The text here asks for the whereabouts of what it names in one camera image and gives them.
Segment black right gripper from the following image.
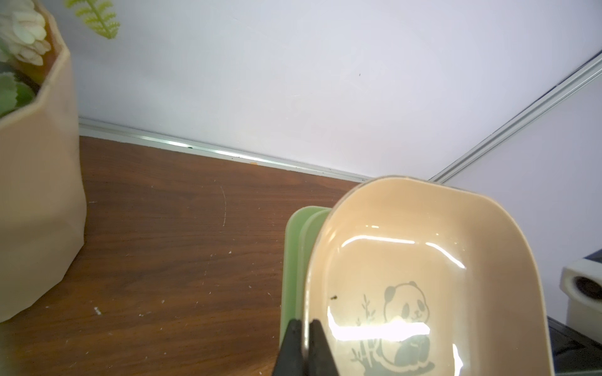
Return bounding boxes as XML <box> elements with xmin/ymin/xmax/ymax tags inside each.
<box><xmin>547</xmin><ymin>317</ymin><xmax>601</xmax><ymax>374</ymax></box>

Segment beige flower pot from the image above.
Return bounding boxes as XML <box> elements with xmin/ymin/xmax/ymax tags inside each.
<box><xmin>1</xmin><ymin>1</ymin><xmax>87</xmax><ymax>321</ymax></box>

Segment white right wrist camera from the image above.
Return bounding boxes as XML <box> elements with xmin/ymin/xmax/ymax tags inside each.
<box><xmin>560</xmin><ymin>250</ymin><xmax>602</xmax><ymax>343</ymax></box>

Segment green electronic kitchen scale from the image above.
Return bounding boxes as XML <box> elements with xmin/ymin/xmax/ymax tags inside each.
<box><xmin>279</xmin><ymin>206</ymin><xmax>332</xmax><ymax>346</ymax></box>

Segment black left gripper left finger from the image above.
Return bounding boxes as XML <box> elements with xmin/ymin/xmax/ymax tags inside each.
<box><xmin>271</xmin><ymin>319</ymin><xmax>304</xmax><ymax>376</ymax></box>

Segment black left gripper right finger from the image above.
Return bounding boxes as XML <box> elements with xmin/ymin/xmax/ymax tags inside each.
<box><xmin>307</xmin><ymin>320</ymin><xmax>340</xmax><ymax>376</ymax></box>

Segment beige panda scale bowl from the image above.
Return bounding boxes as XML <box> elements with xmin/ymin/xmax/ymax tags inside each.
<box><xmin>301</xmin><ymin>176</ymin><xmax>554</xmax><ymax>375</ymax></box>

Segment green white artificial flowers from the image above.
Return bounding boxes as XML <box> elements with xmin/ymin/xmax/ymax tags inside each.
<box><xmin>1</xmin><ymin>0</ymin><xmax>120</xmax><ymax>117</ymax></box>

